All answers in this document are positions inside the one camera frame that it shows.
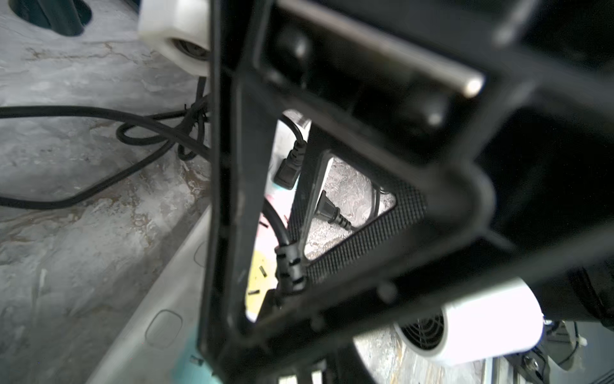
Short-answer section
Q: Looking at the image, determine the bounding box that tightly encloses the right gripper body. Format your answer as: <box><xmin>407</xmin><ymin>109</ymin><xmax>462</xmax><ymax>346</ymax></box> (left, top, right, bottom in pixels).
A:
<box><xmin>198</xmin><ymin>1</ymin><xmax>613</xmax><ymax>383</ymax></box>

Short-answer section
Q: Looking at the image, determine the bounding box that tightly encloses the black cable of green dryer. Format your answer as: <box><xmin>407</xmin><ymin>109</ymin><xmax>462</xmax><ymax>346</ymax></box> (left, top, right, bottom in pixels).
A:
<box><xmin>272</xmin><ymin>112</ymin><xmax>308</xmax><ymax>190</ymax></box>

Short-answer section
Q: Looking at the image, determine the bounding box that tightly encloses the white multicolour power strip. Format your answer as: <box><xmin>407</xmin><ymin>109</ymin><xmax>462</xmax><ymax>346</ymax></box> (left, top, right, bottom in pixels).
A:
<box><xmin>86</xmin><ymin>121</ymin><xmax>296</xmax><ymax>383</ymax></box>

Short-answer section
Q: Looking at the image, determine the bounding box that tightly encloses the white hair dryer front right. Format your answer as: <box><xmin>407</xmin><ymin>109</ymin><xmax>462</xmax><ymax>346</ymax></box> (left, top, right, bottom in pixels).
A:
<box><xmin>394</xmin><ymin>278</ymin><xmax>544</xmax><ymax>366</ymax></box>

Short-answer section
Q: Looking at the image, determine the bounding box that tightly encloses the large green orange hair dryer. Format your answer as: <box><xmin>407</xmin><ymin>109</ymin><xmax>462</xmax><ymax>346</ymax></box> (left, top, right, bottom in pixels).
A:
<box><xmin>8</xmin><ymin>0</ymin><xmax>93</xmax><ymax>37</ymax></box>

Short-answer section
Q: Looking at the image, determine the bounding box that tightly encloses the black cable large green dryer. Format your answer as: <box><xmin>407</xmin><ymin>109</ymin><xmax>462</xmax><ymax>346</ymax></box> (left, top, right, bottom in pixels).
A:
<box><xmin>1</xmin><ymin>77</ymin><xmax>209</xmax><ymax>211</ymax></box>

